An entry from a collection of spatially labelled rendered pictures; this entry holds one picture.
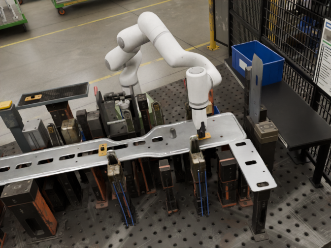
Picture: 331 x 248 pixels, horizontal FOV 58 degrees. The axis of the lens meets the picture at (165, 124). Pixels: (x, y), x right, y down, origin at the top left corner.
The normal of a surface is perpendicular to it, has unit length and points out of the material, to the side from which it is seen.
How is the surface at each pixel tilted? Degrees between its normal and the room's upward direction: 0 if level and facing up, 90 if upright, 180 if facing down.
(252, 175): 0
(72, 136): 90
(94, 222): 0
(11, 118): 90
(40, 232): 0
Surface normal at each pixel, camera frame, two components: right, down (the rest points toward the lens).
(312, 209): -0.13, -0.80
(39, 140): 0.15, 0.58
